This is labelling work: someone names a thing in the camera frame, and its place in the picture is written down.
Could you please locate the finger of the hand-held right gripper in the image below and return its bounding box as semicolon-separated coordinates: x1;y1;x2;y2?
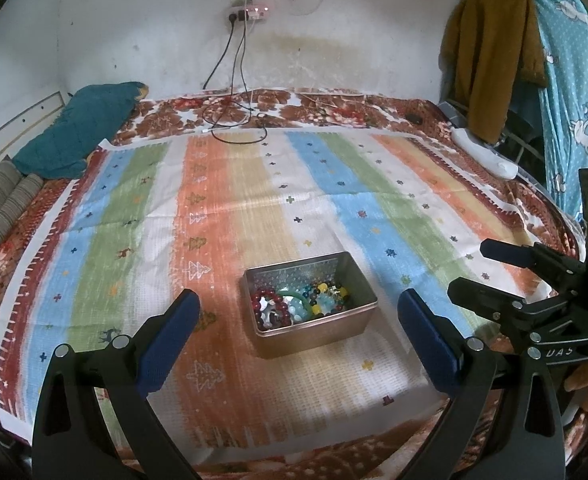
447;276;565;343
480;238;588;292

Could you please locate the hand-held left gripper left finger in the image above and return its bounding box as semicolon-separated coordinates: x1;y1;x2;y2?
32;288;202;480

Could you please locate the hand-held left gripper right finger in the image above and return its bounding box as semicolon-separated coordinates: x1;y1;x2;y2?
397;288;570;480

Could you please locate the multicolour bead bracelet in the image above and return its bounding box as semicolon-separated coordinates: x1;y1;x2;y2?
305;282;351;319

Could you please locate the dark red bead bracelet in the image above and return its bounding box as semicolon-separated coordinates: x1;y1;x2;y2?
250;286;295;330

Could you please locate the metal tin box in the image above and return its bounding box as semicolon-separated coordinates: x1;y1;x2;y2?
240;251;379;351

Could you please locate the pale translucent bead bracelet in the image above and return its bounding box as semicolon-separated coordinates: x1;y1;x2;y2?
286;296;325;324

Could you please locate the green bangle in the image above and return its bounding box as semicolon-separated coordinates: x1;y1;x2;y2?
278;287;311;307

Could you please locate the long white plastic object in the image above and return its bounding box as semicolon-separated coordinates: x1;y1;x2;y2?
450;126;520;180

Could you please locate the striped woven mat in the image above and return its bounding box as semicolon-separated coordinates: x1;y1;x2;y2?
0;127;582;448

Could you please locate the blue printed hanging cloth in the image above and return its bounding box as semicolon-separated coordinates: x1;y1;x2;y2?
511;0;588;231

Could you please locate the brown hanging garment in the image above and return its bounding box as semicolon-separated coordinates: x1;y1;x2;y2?
439;0;549;145

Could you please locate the grey striped cushion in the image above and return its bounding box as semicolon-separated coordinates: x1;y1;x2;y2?
0;157;45;266

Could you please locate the teal quilted pillow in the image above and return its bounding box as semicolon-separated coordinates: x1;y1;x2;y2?
11;81;149;181

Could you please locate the white decorated headboard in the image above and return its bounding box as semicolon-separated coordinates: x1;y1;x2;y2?
0;91;72;188

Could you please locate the white power strip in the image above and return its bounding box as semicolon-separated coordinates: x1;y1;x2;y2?
225;5;271;24

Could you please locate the black cable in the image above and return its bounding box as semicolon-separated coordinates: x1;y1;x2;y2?
210;19;271;145
203;19;239;92

